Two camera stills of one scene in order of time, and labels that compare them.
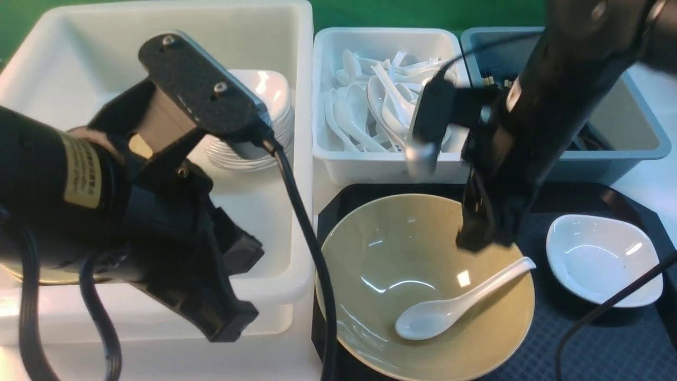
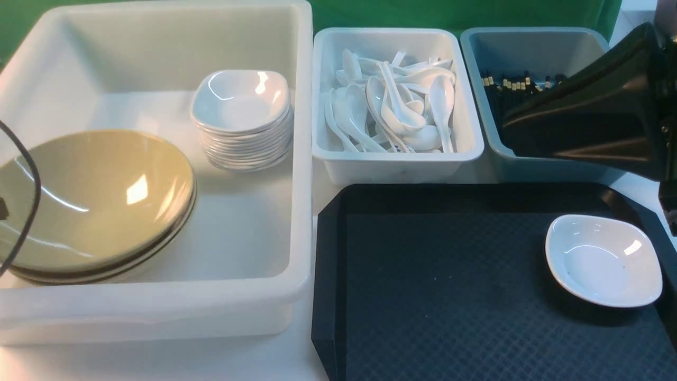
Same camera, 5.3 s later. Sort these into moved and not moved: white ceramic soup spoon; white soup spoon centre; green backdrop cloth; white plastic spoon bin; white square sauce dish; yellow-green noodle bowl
Moved: white ceramic soup spoon; yellow-green noodle bowl
Not moved: white soup spoon centre; green backdrop cloth; white square sauce dish; white plastic spoon bin
